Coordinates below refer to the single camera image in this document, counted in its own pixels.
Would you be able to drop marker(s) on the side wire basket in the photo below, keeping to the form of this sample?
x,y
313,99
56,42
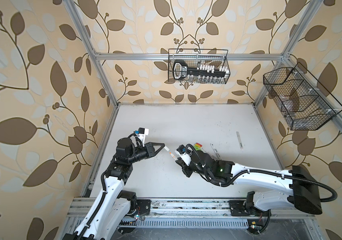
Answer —
x,y
304,101

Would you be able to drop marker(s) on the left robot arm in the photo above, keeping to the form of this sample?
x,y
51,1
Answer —
x,y
113,203

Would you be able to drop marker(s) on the black white tool in basket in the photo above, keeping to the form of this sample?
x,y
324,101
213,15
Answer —
x,y
198,72

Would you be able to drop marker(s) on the white marker orange tip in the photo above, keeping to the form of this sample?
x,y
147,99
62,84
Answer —
x,y
173,156

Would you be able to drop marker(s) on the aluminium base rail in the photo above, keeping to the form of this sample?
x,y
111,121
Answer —
x,y
187,208

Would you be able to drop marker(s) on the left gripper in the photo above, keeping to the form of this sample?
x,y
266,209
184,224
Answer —
x,y
149,150

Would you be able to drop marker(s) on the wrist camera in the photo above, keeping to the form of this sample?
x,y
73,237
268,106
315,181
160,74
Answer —
x,y
141,133
184,154

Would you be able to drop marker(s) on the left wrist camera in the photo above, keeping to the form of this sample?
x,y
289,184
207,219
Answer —
x,y
141,133

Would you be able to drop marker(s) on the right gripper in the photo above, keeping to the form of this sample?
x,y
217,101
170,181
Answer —
x,y
184,167

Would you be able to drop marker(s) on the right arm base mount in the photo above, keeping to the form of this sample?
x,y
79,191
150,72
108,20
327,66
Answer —
x,y
238,209

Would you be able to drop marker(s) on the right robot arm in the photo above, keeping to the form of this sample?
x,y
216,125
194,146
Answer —
x,y
283,188

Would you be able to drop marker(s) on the white marker pink tip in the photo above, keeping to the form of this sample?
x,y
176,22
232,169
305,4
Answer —
x,y
239,140

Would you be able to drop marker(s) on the back wire basket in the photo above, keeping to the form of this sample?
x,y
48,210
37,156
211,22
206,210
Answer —
x,y
217,57

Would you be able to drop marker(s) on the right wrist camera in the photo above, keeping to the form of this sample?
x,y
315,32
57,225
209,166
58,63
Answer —
x,y
184,154

